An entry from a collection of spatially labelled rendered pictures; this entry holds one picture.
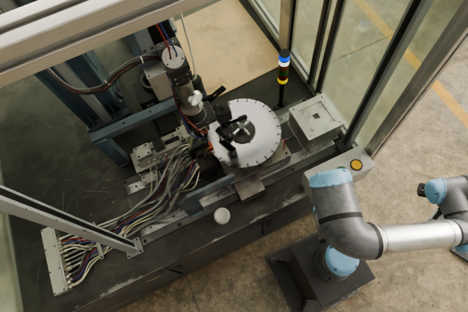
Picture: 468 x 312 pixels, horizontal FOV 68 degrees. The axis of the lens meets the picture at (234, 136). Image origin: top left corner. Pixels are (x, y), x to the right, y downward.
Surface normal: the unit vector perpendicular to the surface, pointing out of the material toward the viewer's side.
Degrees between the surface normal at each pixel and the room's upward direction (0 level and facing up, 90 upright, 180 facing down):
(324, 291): 0
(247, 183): 0
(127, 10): 90
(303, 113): 0
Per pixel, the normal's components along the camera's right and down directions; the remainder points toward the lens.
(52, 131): -0.08, -0.42
